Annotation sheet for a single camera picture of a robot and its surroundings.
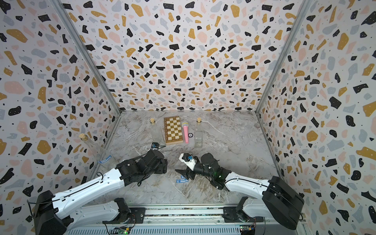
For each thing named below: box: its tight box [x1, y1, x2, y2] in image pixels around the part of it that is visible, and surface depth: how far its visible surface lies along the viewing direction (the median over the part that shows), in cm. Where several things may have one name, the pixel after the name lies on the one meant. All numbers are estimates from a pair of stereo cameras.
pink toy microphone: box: [181, 121, 189, 144], surface depth 110 cm
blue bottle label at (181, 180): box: [176, 178, 189, 184], surface depth 87 cm
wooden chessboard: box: [163, 115, 184, 146], surface depth 108 cm
